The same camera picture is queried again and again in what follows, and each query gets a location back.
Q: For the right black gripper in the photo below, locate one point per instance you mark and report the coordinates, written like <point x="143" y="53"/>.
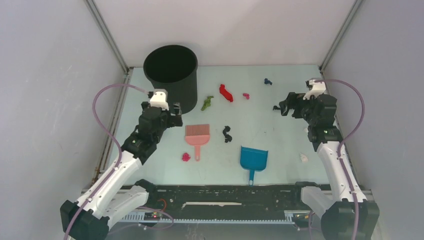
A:
<point x="294" y="99"/>

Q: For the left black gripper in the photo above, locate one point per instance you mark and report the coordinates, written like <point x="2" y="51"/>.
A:
<point x="173" y="120"/>

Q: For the pink hand brush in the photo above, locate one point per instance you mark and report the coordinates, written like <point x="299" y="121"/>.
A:
<point x="197" y="136"/>

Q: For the blue plastic dustpan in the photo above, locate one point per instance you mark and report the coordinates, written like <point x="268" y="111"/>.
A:
<point x="253" y="160"/>

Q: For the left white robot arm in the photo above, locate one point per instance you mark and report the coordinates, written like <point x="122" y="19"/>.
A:
<point x="95" y="212"/>

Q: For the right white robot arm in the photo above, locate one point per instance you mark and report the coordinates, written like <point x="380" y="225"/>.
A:
<point x="347" y="214"/>

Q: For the dark blue paper scrap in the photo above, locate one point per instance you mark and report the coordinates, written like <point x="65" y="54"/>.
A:
<point x="267" y="82"/>

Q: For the black cylindrical waste bin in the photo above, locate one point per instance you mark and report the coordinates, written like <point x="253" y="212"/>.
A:
<point x="174" y="68"/>

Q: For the green paper scrap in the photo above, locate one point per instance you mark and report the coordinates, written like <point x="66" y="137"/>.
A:
<point x="207" y="103"/>

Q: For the white paper scrap near edge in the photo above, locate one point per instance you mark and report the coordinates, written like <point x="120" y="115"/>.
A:
<point x="303" y="158"/>

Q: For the magenta paper scrap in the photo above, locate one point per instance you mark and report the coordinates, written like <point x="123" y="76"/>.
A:
<point x="185" y="157"/>

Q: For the red paper scrap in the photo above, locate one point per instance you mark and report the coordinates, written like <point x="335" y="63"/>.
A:
<point x="225" y="93"/>

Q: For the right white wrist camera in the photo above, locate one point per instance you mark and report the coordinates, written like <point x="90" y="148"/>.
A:
<point x="316" y="87"/>

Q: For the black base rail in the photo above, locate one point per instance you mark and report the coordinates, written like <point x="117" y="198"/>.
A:
<point x="226" y="203"/>

